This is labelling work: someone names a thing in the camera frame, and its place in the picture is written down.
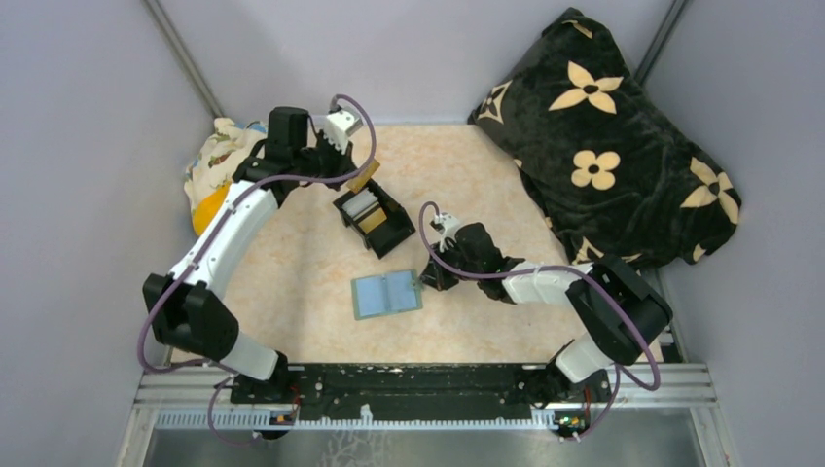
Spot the black plastic box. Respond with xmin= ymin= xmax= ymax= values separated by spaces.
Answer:
xmin=333 ymin=180 xmax=415 ymax=260

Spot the green card holder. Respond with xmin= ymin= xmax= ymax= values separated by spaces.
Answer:
xmin=350 ymin=269 xmax=423 ymax=321

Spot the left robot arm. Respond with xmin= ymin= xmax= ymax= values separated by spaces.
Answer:
xmin=136 ymin=94 xmax=377 ymax=384

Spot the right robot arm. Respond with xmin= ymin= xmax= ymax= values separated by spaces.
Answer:
xmin=419 ymin=213 xmax=673 ymax=402

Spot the white card in box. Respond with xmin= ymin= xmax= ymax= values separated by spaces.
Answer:
xmin=341 ymin=189 xmax=377 ymax=219

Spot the dinosaur print cloth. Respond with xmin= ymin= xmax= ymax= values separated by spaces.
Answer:
xmin=183 ymin=118 xmax=268 ymax=217

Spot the yellow plastic object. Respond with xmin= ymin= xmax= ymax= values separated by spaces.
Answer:
xmin=191 ymin=183 xmax=231 ymax=236

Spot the black floral blanket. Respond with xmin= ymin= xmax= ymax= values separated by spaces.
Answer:
xmin=468 ymin=8 xmax=742 ymax=269

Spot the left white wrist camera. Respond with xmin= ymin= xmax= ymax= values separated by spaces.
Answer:
xmin=322 ymin=109 xmax=363 ymax=154

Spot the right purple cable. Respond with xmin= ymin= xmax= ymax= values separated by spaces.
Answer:
xmin=417 ymin=201 xmax=663 ymax=443

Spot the purple cable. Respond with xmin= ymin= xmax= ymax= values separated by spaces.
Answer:
xmin=136 ymin=93 xmax=378 ymax=448
xmin=417 ymin=201 xmax=663 ymax=443

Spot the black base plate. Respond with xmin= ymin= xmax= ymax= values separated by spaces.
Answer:
xmin=230 ymin=364 xmax=610 ymax=421

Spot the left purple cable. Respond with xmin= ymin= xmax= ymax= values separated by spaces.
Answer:
xmin=136 ymin=93 xmax=378 ymax=448

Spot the aluminium frame rail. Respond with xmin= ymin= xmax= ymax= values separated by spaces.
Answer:
xmin=129 ymin=364 xmax=717 ymax=432

